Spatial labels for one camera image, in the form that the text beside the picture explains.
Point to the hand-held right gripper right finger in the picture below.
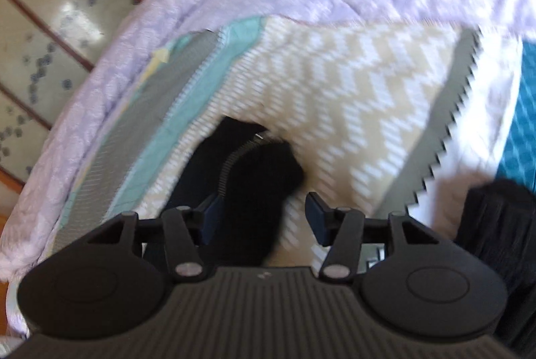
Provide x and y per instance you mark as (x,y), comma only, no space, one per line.
(316,216)

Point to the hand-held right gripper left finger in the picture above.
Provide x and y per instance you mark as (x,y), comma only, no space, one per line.
(210,218)

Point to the black pants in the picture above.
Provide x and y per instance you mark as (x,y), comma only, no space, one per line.
(247,191)

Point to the patterned bedspread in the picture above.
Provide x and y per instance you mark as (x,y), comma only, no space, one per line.
(335,91)

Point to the wooden wardrobe with glass doors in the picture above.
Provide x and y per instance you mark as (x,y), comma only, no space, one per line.
(50,15)

